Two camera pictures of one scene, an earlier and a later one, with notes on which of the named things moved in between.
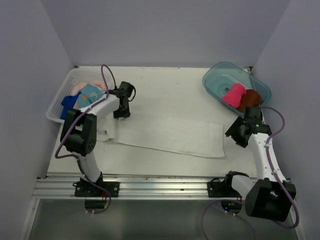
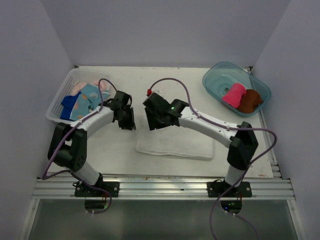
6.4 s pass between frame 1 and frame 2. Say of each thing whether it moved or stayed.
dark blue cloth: stayed
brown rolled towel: stayed
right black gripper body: moved
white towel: moved
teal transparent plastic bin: stayed
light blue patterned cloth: stayed
